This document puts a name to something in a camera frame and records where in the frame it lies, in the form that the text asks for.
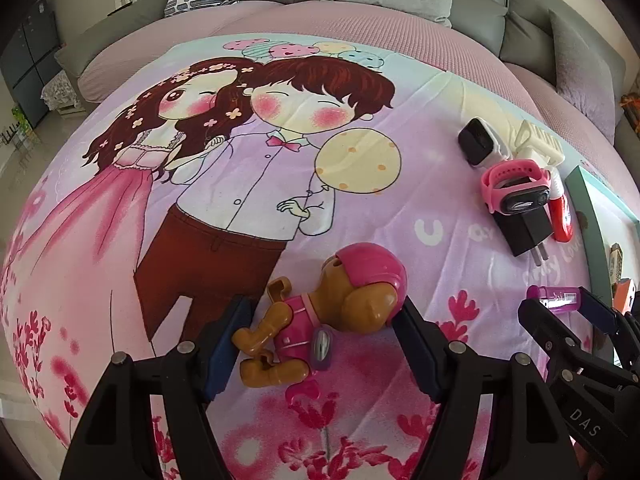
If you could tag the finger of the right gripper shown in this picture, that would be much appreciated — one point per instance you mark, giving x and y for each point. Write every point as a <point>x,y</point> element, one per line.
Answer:
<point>550,324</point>
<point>608,320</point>

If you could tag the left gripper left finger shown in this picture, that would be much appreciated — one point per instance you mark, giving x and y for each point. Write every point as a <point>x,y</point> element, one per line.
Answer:
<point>115,438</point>

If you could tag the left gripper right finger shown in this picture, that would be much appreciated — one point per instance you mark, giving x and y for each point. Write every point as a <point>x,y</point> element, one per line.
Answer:
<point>527,437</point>

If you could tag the red white glue bottle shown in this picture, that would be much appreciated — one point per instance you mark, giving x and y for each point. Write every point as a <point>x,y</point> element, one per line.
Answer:
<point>558,208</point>

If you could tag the black power adapter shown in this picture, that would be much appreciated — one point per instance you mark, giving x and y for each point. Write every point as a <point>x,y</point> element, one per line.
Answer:
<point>526,232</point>

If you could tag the pink smart watch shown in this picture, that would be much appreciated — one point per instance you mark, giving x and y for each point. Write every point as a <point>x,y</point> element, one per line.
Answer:
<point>514,187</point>

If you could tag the cream plastic hair claw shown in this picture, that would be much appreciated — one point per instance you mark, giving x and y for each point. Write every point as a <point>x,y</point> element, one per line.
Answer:
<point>535,143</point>

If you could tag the white smart band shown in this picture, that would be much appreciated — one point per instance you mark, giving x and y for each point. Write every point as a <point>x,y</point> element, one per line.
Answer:
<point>481,145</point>

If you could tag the pink brown puppy figure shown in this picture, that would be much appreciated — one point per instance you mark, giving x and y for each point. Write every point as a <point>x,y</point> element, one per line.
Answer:
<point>360,289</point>

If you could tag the gold patterned lighter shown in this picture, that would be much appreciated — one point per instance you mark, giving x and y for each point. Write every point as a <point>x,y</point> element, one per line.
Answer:
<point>615,263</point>

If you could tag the teal shallow cardboard tray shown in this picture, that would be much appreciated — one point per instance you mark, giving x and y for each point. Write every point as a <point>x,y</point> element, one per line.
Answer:
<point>604,219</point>

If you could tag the orange decorative ornament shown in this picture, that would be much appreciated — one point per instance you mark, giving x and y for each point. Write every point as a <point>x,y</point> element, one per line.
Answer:
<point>630,104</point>

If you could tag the grey purple cushion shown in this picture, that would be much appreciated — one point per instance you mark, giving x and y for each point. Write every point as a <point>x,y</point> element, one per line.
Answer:
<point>589,73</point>

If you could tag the grey sofa with pink cover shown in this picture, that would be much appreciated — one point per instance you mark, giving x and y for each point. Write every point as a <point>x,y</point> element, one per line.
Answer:
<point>505,46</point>

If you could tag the cartoon couple printed blanket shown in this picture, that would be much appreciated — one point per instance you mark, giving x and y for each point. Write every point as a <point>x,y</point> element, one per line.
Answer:
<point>230,162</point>

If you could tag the dark cabinet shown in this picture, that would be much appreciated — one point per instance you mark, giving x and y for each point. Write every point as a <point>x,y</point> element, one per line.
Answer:
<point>28,62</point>

